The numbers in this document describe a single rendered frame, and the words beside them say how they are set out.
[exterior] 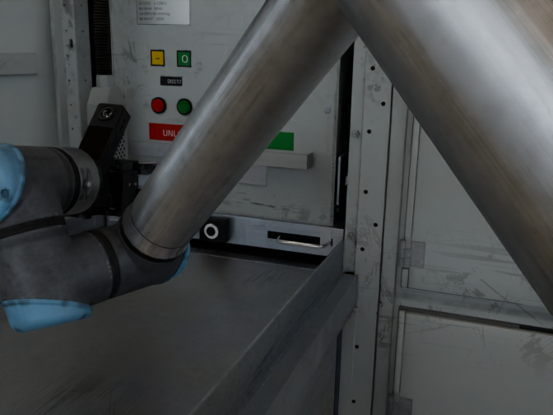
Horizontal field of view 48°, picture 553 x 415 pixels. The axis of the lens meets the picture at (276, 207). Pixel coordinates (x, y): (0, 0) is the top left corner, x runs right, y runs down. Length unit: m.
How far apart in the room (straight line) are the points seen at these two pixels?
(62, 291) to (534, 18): 0.58
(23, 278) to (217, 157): 0.26
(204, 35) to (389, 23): 0.97
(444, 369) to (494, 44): 0.97
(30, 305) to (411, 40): 0.55
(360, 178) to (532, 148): 0.87
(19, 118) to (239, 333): 0.67
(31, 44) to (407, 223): 0.82
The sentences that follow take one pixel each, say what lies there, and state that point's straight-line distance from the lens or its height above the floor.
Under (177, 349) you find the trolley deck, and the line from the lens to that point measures 0.92.
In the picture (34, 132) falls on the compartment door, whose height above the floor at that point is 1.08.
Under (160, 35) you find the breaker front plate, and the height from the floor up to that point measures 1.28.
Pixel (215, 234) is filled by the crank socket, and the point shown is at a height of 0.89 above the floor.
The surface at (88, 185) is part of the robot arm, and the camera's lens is 0.82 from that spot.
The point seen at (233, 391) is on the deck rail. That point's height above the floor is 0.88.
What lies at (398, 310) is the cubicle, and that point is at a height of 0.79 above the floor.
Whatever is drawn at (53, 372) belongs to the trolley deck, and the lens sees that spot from 0.89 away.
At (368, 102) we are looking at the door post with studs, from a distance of 1.12.
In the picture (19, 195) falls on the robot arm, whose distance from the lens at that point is 0.74.
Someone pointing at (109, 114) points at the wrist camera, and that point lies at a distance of 0.92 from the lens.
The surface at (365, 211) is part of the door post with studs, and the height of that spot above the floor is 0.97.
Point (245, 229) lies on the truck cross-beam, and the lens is 1.28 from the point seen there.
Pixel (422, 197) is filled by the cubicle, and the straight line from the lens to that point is 1.11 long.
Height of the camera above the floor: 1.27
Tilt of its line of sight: 15 degrees down
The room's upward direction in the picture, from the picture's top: 1 degrees clockwise
